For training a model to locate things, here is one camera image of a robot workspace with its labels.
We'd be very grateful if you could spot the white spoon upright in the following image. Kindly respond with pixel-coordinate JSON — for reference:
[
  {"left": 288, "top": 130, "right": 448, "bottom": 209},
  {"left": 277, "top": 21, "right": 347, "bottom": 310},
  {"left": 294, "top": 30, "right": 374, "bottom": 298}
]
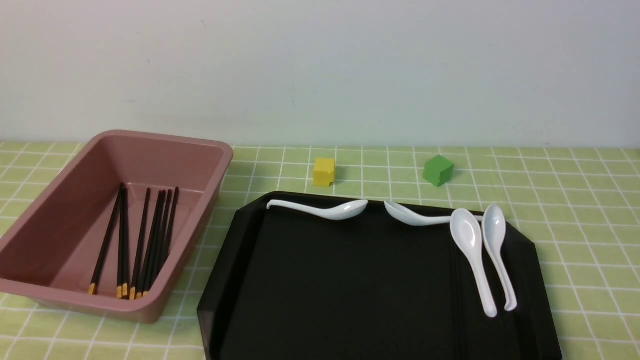
[
  {"left": 449, "top": 208, "right": 498, "bottom": 318},
  {"left": 481, "top": 203, "right": 518, "bottom": 312}
]

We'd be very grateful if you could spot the white spoon middle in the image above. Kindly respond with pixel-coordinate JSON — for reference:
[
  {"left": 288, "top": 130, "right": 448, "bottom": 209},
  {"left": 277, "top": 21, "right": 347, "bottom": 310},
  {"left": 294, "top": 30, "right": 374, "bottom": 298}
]
[{"left": 384, "top": 200, "right": 485, "bottom": 227}]

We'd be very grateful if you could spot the pink plastic bin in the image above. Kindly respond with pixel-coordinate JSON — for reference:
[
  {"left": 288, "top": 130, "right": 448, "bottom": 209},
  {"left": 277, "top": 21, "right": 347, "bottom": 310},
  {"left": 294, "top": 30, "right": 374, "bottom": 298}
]
[{"left": 0, "top": 130, "right": 234, "bottom": 324}]

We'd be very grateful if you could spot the black plastic tray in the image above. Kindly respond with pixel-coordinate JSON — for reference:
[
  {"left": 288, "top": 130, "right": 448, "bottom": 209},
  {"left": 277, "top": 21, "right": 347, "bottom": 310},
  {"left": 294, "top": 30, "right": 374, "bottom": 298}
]
[{"left": 198, "top": 191, "right": 563, "bottom": 360}]

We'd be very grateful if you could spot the white spoon upright left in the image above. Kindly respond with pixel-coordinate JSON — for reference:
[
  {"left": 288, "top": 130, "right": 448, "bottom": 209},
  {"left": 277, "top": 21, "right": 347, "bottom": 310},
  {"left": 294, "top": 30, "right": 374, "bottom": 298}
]
[{"left": 449, "top": 208, "right": 498, "bottom": 318}]

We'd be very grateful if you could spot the yellow foam cube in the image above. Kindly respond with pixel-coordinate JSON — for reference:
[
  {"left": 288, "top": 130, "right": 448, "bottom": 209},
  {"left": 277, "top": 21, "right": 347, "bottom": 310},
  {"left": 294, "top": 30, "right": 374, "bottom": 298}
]
[{"left": 313, "top": 157, "right": 336, "bottom": 187}]

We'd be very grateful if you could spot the green foam cube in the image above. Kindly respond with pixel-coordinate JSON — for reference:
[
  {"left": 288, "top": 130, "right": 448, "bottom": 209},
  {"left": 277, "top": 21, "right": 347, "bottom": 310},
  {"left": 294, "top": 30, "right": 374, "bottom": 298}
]
[{"left": 422, "top": 154, "right": 455, "bottom": 187}]

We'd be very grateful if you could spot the white spoon upright right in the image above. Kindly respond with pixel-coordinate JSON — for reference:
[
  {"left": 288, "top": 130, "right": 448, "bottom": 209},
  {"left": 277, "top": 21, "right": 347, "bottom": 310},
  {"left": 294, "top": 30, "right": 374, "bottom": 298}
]
[{"left": 481, "top": 203, "right": 518, "bottom": 312}]

